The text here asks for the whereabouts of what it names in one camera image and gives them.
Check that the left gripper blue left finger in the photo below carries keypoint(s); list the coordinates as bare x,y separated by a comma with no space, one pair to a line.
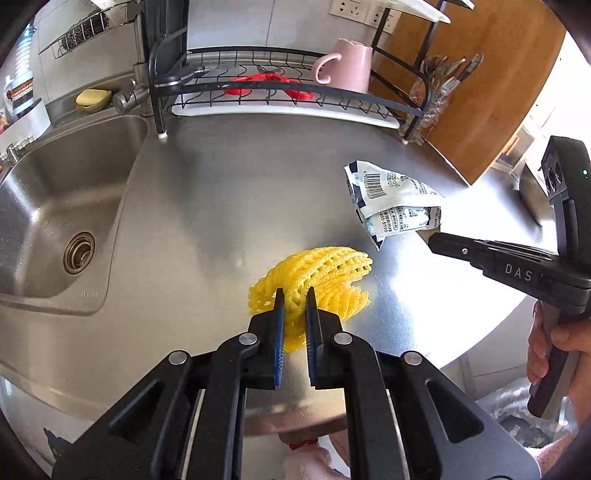
278,332

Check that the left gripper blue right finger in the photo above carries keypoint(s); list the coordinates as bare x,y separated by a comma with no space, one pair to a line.
311,324

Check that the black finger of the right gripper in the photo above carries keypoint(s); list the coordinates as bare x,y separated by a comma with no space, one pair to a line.
452,246

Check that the yellow foam fruit net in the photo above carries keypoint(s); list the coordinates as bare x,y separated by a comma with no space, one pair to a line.
332,272

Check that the white milk carton pack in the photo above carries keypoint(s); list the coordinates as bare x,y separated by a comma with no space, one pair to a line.
389,203

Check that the steel kitchen sink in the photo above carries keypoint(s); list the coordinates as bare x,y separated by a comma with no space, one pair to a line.
60,211

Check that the person's right hand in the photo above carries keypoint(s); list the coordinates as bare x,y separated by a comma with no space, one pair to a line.
571,337

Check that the pink slipper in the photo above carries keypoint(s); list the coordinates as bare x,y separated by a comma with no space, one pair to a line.
310,462

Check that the glass cutlery holder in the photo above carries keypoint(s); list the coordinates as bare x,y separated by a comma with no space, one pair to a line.
444,77

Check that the wooden cutting board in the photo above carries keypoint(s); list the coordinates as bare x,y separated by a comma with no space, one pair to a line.
520,42

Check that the pink mug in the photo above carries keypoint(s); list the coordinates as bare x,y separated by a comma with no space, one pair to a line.
347,67

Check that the red scissors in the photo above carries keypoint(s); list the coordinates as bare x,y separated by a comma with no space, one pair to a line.
270,79

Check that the black dish rack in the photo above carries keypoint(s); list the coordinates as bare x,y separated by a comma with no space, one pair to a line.
276,57

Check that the yellow sponge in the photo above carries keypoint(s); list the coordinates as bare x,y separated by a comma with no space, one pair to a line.
92,100

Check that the wall power socket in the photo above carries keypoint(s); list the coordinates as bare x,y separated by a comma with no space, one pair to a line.
369,13

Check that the faucet with blue hose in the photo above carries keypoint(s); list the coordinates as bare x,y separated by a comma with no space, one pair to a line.
18,93

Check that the wall wire basket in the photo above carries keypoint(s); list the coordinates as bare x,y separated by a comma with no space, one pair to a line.
106,16

